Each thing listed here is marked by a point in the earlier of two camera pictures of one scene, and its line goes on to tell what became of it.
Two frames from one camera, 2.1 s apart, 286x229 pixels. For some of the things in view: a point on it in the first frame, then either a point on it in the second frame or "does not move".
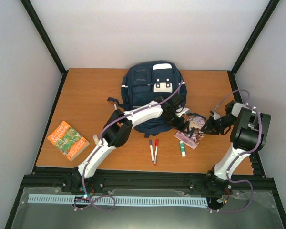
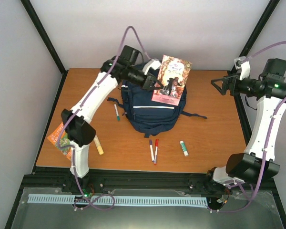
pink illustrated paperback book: x=193 y=138 to x=172 y=74
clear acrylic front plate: x=253 y=210 does not move
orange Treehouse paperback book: x=70 y=141 does not move
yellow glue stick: x=96 y=139 does not move
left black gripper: x=177 y=125 to x=148 y=84
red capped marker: x=157 y=144 does not move
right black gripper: x=211 y=127 to x=231 y=80
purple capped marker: x=151 y=150 does not move
